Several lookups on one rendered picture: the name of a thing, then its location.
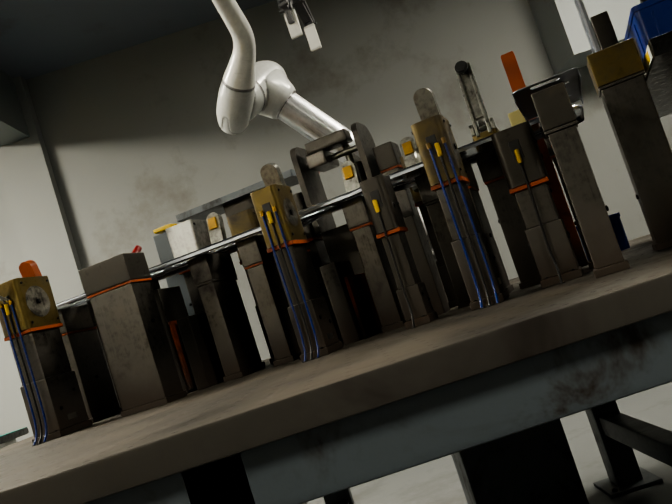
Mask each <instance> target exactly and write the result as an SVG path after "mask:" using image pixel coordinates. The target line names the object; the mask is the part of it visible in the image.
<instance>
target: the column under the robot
mask: <svg viewBox="0 0 672 504"><path fill-rule="evenodd" d="M451 455H452V458H453V461H454V464H455V467H456V470H457V473H458V476H459V479H460V482H461V485H462V488H463V491H464V494H465V497H466V501H467V504H589V501H588V499H587V496H586V493H585V490H584V487H583V484H582V481H581V478H580V475H579V472H578V470H577V467H576V464H575V461H574V458H573V455H572V452H571V449H570V446H569V443H568V441H567V438H566V435H565V432H564V429H563V426H562V423H561V420H560V419H557V420H554V421H551V422H548V423H545V424H542V425H539V426H536V427H533V428H530V429H527V430H524V431H521V432H518V433H515V434H512V435H509V436H506V437H503V438H500V439H497V440H494V441H491V442H488V443H485V444H482V445H479V446H475V447H472V448H469V449H466V450H463V451H460V452H457V453H454V454H451Z"/></svg>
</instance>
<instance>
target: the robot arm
mask: <svg viewBox="0 0 672 504"><path fill-rule="evenodd" d="M277 1H278V7H279V8H280V10H279V12H280V14H283V13H284V17H285V20H286V23H287V26H288V29H289V33H290V36H291V39H292V40H294V39H296V38H298V37H300V36H303V33H302V30H301V27H300V24H299V21H298V18H297V15H296V12H295V9H296V11H297V13H298V15H299V17H300V19H301V21H302V22H303V24H304V26H305V27H304V31H305V34H306V37H307V40H308V43H309V46H310V49H311V52H314V51H316V50H318V49H321V48H322V46H321V43H320V40H319V37H318V34H317V31H316V28H315V25H316V24H317V22H316V21H315V20H314V18H313V16H312V14H311V11H310V9H309V7H308V5H307V3H306V1H305V0H277ZM212 2H213V4H214V5H215V7H216V9H217V11H218V12H219V14H220V16H221V18H222V19H223V21H224V23H225V25H226V26H227V28H228V30H229V32H230V34H231V36H232V39H233V52H232V55H231V58H230V60H229V63H228V66H227V68H226V70H225V73H224V75H223V79H222V82H221V85H220V88H219V93H218V99H217V107H216V114H217V120H218V124H219V126H220V128H221V129H222V130H223V131H224V132H225V133H227V134H231V135H236V134H239V133H241V132H243V131H244V130H245V128H246V127H247V126H248V124H249V121H250V120H252V119H253V118H254V117H255V116H256V115H257V114H259V115H262V116H266V117H269V118H271V119H280V120H281V121H283V122H284V123H286V124H287V125H288V126H290V127H291V128H293V129H294V130H296V131H297V132H299V133H300V134H302V135H303V136H304V137H306V138H307V139H309V140H310V141H314V140H316V139H318V138H321V137H323V136H326V135H328V134H331V133H333V132H335V131H338V130H340V129H346V130H349V129H347V128H346V127H344V126H343V125H341V124H340V123H339V122H337V121H336V120H334V119H333V118H331V117H330V116H328V115H327V114H325V113H324V112H323V111H321V110H320V109H318V108H317V107H315V106H314V105H312V104H311V103H310V102H308V101H307V100H305V99H304V98H302V97H301V96H299V95H298V94H296V93H295V92H296V90H295V88H294V86H293V85H292V84H291V82H290V81H289V80H288V78H287V75H286V73H285V71H284V69H283V68H282V67H281V66H280V65H279V64H278V63H276V62H273V61H258V62H256V44H255V38H254V34H253V31H252V28H251V26H250V24H249V22H248V20H247V19H246V17H245V15H244V14H243V12H242V10H241V9H240V7H239V5H238V4H237V2H236V0H212ZM292 7H294V8H295V9H292ZM281 8H282V9H281ZM291 9H292V10H291ZM308 22H309V23H308ZM349 131H350V130H349ZM350 133H351V136H352V139H353V141H352V142H351V143H349V146H350V147H351V146H354V145H356V144H355V141H354V138H353V135H352V131H350ZM417 209H418V211H419V214H420V217H421V220H422V223H423V226H424V229H425V232H426V235H427V238H428V241H429V244H430V247H431V250H432V253H433V256H434V259H435V260H436V256H435V254H434V251H433V248H432V245H431V242H430V239H429V236H428V233H427V230H426V227H425V224H424V221H423V218H422V215H421V212H420V209H419V207H417Z"/></svg>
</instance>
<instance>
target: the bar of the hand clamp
mask: <svg viewBox="0 0 672 504"><path fill-rule="evenodd" d="M454 70H455V73H456V76H457V79H458V82H459V85H460V88H461V91H462V94H463V97H464V100H465V103H466V106H467V109H468V112H469V115H470V118H471V121H472V124H473V128H474V131H475V134H476V137H479V136H480V134H479V133H480V131H479V130H478V125H477V122H476V121H477V120H479V119H482V118H484V120H485V123H486V126H487V129H488V132H489V133H490V132H492V128H491V126H490V122H489V118H488V115H487V112H486V109H485V106H484V103H483V100H482V97H481V94H480V91H479V88H478V85H477V82H476V79H475V76H474V73H473V70H472V67H471V65H470V63H469V62H468V63H466V62H465V61H458V62H457V63H456V64H455V68H454Z"/></svg>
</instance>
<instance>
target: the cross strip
mask: <svg viewBox="0 0 672 504"><path fill-rule="evenodd" d="M556 77H560V78H559V79H557V80H554V81H552V82H549V83H547V84H544V85H542V86H539V87H537V88H534V89H530V88H531V87H533V86H536V85H538V84H541V83H543V82H546V81H548V80H551V79H553V78H556ZM561 82H564V84H565V87H566V90H567V92H568V95H570V96H569V98H570V101H571V103H574V102H577V101H579V100H580V99H581V102H582V104H583V97H582V85H581V75H580V72H579V70H578V68H577V67H575V68H572V69H569V70H566V71H564V72H561V73H559V74H556V75H554V76H551V77H549V78H546V79H544V80H541V81H539V82H536V83H534V84H531V85H529V86H526V87H524V88H521V89H519V90H517V91H515V92H513V93H512V96H513V99H514V102H515V103H516V105H517V107H518V108H519V110H520V112H521V113H522V115H523V116H524V118H525V120H526V121H528V120H529V119H532V118H535V117H538V115H537V112H536V109H535V106H534V104H533V101H532V98H531V94H533V93H535V92H538V91H541V90H543V89H546V88H548V87H551V86H553V85H556V84H558V83H561ZM566 82H567V83H566Z"/></svg>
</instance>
